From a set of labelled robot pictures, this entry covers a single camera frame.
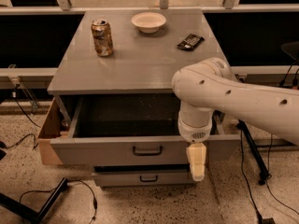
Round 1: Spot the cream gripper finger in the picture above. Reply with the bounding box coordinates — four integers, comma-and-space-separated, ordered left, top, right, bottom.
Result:
190, 164, 205, 182

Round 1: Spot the grey top drawer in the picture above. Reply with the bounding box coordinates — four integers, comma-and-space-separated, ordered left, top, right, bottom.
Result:
50, 96, 242, 167

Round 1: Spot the grey drawer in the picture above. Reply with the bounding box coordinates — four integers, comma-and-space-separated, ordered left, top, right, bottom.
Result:
92, 168, 194, 188
50, 96, 242, 167

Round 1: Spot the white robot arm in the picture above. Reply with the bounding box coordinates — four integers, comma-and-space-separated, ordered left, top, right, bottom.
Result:
171, 58, 299, 182

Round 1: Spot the grey bottom drawer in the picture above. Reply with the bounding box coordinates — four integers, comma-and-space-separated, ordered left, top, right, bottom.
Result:
92, 168, 194, 188

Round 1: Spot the grey drawer cabinet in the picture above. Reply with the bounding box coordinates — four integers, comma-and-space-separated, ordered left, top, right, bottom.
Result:
47, 8, 241, 189

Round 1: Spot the black stand leg right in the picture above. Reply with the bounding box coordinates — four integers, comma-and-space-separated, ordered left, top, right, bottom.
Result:
237, 120, 270, 185

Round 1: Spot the black stand leg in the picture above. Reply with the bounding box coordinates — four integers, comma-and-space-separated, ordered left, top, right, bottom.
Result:
0, 178, 68, 224
237, 120, 270, 185

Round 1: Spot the black snack packet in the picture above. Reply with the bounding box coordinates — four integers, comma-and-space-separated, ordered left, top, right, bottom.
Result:
177, 34, 205, 51

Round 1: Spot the white paper bowl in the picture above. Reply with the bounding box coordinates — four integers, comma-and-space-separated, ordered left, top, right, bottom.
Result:
131, 12, 166, 34

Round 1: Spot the black chair edge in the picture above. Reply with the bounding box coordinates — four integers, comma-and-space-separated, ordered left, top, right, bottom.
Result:
281, 42, 299, 61

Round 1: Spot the cardboard box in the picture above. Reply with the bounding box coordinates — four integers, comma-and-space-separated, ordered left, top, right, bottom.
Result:
37, 100, 67, 165

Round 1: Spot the crumpled orange soda can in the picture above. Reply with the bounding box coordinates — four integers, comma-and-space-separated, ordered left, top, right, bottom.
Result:
91, 19, 113, 57

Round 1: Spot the black stand leg left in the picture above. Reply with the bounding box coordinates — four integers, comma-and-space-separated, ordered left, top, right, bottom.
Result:
0, 178, 68, 224

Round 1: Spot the metal window railing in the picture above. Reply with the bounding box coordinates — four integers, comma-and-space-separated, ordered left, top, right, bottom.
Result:
0, 0, 299, 16

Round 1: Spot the black cable right floor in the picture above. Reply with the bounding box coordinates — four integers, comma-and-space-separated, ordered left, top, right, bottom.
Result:
238, 131, 299, 224

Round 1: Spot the black cable floor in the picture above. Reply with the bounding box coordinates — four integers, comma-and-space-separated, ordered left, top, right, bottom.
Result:
238, 131, 299, 224
18, 179, 98, 224

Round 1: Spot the black cable left floor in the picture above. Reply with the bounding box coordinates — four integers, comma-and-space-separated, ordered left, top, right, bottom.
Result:
18, 179, 98, 224

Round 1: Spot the black cable left wall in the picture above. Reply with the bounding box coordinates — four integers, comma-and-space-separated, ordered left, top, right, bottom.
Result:
0, 83, 42, 150

